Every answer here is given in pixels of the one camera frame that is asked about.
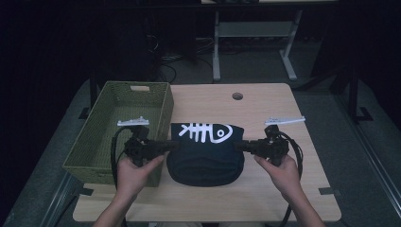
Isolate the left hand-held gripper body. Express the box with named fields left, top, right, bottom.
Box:
left=116, top=116, right=159, bottom=167

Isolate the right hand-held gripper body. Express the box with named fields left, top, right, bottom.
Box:
left=256, top=116, right=306, bottom=167

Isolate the black fishbone-print cloth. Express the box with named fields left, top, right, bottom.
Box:
left=166, top=122, right=246, bottom=187

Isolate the green woven basket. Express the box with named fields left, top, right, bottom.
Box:
left=61, top=80, right=175, bottom=187

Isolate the person's left hand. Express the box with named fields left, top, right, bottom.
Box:
left=115, top=153, right=166, bottom=197

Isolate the person's right hand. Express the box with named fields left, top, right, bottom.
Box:
left=253, top=155, right=301, bottom=200

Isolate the black metal stand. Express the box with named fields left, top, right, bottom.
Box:
left=347, top=61, right=375, bottom=123

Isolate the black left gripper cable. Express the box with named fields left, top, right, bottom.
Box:
left=110, top=126, right=140, bottom=192

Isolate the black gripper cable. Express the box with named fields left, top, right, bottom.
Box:
left=110, top=126, right=140, bottom=192
left=277, top=131, right=305, bottom=227

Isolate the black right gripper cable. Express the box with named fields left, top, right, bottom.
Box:
left=277, top=131, right=305, bottom=227

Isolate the black table bracket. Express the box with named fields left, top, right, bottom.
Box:
left=318, top=186, right=342, bottom=197
left=78, top=186, right=95, bottom=197

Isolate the bundle of floor cables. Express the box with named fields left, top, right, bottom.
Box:
left=154, top=34, right=216, bottom=83

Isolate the metal floor rail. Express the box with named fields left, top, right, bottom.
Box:
left=39, top=171, right=83, bottom=227
left=334, top=91, right=401, bottom=218

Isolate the white metal frame desk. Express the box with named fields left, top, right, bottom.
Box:
left=201, top=0, right=339, bottom=83

